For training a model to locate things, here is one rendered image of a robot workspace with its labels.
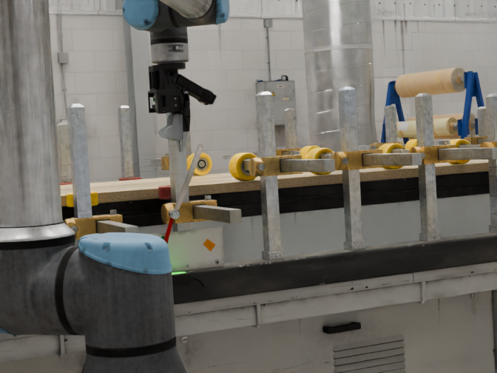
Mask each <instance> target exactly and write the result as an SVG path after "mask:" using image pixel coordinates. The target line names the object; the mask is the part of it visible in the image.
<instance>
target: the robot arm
mask: <svg viewBox="0 0 497 373"><path fill-rule="evenodd" d="M123 15H124V18H125V20H126V22H127V23H128V24H129V25H130V26H132V27H134V28H135V29H136V30H145V31H149V32H150V44H151V57H152V63H153V64H157V65H152V66H149V89H150V91H149V92H148V102H149V113H151V112H156V113H157V114H164V113H168V112H171V113H172V114H171V115H169V116H168V117H167V125H166V126H165V127H164V128H162V129H160V131H159V134H160V137H161V138H166V139H170V140H173V141H176V142H177V147H178V149H179V152H183V151H184V149H185V147H186V144H187V140H188V137H189V128H190V118H191V115H190V100H189V96H191V97H193V98H195V99H197V100H198V101H199V102H200V103H201V104H204V105H208V104H213V103H214V101H215V99H216V97H217V96H216V95H215V94H214V93H213V92H211V91H210V90H207V89H204V88H203V87H201V86H200V85H198V84H196V83H194V82H193V81H191V80H189V79H188V78H186V77H184V76H183V75H181V74H178V70H184V69H186V64H185V62H188V61H189V48H188V35H187V27H194V26H203V25H211V24H215V25H218V24H223V23H225V22H226V21H227V20H228V17H229V0H124V3H123ZM152 97H154V98H153V101H155V104H153V105H152V108H150V98H152ZM0 333H6V334H10V335H85V343H86V354H87V355H86V360H85V363H84V367H83V370H82V373H187V372H186V370H185V367H184V365H183V362H182V360H181V359H180V355H179V354H178V351H177V347H176V336H175V312H174V299H173V287H172V264H171V261H170V256H169V247H168V244H167V243H166V242H165V240H164V239H162V238H160V237H158V236H155V235H148V234H138V233H129V232H108V233H104V234H98V233H97V234H91V235H85V236H83V237H81V238H80V240H79V242H78V246H75V232H74V231H73V230H72V229H70V228H69V227H68V226H67V225H66V224H65V223H64V222H63V220H62V209H61V187H60V175H59V164H58V142H57V130H56V119H55V97H54V85H53V63H52V52H51V40H50V18H49V7H48V0H0Z"/></svg>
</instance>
